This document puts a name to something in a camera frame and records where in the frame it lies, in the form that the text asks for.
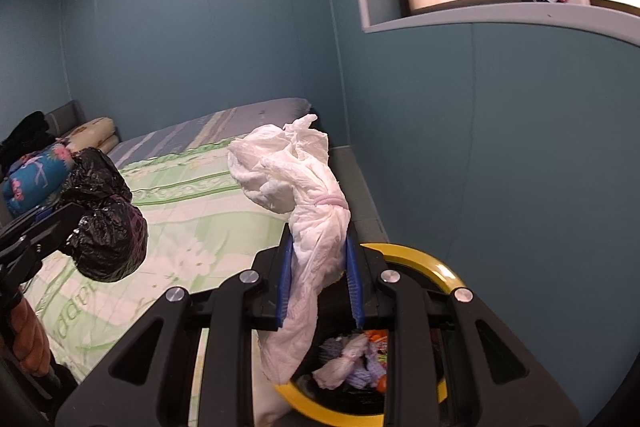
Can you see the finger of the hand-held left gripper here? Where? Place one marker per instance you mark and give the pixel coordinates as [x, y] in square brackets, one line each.
[55, 229]
[42, 213]

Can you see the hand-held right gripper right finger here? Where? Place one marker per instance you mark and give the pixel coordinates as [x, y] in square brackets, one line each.
[354, 287]

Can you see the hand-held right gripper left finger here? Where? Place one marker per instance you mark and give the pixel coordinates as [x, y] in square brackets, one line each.
[282, 287]

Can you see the black plastic bag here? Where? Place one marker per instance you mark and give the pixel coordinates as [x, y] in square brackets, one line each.
[107, 237]

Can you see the white tissue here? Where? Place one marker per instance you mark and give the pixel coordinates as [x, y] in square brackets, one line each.
[310, 217]

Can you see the purple foam net bundle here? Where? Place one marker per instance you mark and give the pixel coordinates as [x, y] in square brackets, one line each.
[340, 364]

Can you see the black bin with yellow rim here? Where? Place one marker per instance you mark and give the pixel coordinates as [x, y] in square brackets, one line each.
[430, 264]

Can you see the person's left hand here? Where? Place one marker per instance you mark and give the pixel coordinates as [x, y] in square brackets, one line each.
[30, 337]

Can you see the blue floral folded quilt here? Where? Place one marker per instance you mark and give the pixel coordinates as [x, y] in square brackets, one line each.
[35, 177]

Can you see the dark clothes pile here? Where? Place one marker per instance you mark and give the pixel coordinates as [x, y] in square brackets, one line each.
[25, 134]

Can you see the beige stacked pillows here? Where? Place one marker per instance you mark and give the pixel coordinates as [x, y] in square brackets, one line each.
[95, 134]

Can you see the grey padded headboard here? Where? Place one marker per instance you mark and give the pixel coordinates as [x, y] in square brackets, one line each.
[67, 117]

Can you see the green floral blanket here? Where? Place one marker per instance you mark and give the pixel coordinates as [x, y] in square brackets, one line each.
[200, 187]

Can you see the grey bed frame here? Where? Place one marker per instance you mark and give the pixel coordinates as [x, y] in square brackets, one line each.
[355, 192]

